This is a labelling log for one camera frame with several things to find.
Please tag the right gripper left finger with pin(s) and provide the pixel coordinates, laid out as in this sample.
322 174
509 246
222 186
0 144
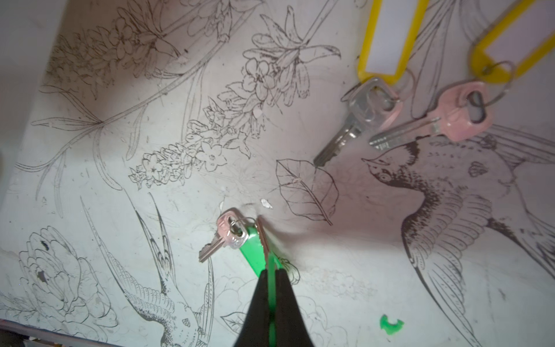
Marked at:
256 327

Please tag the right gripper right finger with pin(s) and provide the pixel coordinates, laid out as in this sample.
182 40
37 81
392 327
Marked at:
290 329

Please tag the key with green tag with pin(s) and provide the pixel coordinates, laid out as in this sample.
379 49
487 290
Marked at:
247 236

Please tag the keys with yellow tag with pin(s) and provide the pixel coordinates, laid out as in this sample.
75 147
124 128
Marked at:
385 79

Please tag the white drawer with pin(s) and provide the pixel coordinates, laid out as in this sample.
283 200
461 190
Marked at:
28 30

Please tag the small green plastic fragment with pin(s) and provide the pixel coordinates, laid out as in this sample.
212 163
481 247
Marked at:
390 328

